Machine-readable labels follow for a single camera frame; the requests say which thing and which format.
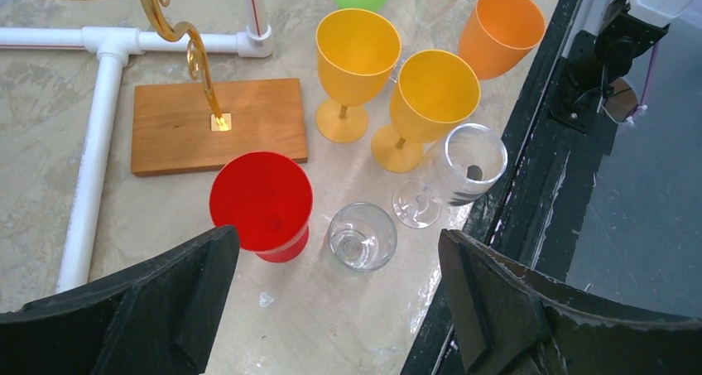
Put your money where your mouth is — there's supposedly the gold scroll glass tree stand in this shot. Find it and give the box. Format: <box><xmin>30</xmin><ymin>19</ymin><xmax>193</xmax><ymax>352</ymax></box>
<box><xmin>7</xmin><ymin>0</ymin><xmax>233</xmax><ymax>132</ymax></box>

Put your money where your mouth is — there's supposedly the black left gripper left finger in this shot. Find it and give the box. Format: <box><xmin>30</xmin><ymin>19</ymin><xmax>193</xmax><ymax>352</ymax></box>
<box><xmin>1</xmin><ymin>226</ymin><xmax>240</xmax><ymax>374</ymax></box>

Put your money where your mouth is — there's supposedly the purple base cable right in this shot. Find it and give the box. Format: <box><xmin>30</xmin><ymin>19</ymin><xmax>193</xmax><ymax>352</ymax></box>
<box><xmin>625</xmin><ymin>43</ymin><xmax>661</xmax><ymax>127</ymax></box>

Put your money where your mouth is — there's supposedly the red plastic wine glass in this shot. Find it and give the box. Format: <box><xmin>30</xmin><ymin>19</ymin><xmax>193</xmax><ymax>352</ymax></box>
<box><xmin>209</xmin><ymin>151</ymin><xmax>314</xmax><ymax>263</ymax></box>

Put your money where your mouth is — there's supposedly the orange plastic wine glass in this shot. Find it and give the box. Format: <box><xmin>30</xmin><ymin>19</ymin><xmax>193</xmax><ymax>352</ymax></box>
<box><xmin>457</xmin><ymin>0</ymin><xmax>547</xmax><ymax>80</ymax></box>

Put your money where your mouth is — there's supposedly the yellow wine glass rear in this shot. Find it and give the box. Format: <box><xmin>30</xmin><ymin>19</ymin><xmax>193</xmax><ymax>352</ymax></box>
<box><xmin>315</xmin><ymin>8</ymin><xmax>401</xmax><ymax>143</ymax></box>

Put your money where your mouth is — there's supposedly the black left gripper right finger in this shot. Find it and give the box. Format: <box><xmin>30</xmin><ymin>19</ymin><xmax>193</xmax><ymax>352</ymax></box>
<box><xmin>438</xmin><ymin>229</ymin><xmax>701</xmax><ymax>374</ymax></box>

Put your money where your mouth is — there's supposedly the black table front rail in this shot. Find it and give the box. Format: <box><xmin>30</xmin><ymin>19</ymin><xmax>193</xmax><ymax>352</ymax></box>
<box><xmin>401</xmin><ymin>0</ymin><xmax>584</xmax><ymax>374</ymax></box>

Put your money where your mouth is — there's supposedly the yellow wine glass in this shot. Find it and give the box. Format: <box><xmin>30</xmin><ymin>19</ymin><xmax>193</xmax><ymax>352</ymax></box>
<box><xmin>371</xmin><ymin>50</ymin><xmax>481</xmax><ymax>173</ymax></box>
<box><xmin>315</xmin><ymin>8</ymin><xmax>401</xmax><ymax>143</ymax></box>

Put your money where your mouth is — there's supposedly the wooden base board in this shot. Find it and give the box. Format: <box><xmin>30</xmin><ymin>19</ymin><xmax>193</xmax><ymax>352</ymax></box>
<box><xmin>131</xmin><ymin>78</ymin><xmax>309</xmax><ymax>176</ymax></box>

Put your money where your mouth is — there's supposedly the clear wine glass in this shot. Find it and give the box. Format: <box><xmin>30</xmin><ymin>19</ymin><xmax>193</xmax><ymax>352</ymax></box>
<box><xmin>390</xmin><ymin>0</ymin><xmax>457</xmax><ymax>83</ymax></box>
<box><xmin>325</xmin><ymin>202</ymin><xmax>398</xmax><ymax>272</ymax></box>
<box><xmin>392</xmin><ymin>123</ymin><xmax>508</xmax><ymax>229</ymax></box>

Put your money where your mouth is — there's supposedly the clear wine glass middle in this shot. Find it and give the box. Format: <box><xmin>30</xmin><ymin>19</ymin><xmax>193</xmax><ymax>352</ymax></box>
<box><xmin>392</xmin><ymin>123</ymin><xmax>508</xmax><ymax>229</ymax></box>

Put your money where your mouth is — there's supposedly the clear wine glass right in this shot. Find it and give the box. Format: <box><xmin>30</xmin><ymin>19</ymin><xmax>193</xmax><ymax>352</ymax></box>
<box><xmin>390</xmin><ymin>0</ymin><xmax>457</xmax><ymax>83</ymax></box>

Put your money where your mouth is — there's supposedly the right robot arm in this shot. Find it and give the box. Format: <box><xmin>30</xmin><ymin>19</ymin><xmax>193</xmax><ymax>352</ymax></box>
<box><xmin>550</xmin><ymin>0</ymin><xmax>694</xmax><ymax>133</ymax></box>

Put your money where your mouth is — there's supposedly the yellow wine glass front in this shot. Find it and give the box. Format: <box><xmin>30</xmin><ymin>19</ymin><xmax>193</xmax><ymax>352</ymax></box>
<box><xmin>371</xmin><ymin>50</ymin><xmax>481</xmax><ymax>173</ymax></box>

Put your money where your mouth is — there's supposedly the clear wine glass left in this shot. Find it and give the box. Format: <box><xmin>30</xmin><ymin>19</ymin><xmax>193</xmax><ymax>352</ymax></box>
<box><xmin>325</xmin><ymin>202</ymin><xmax>398</xmax><ymax>272</ymax></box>

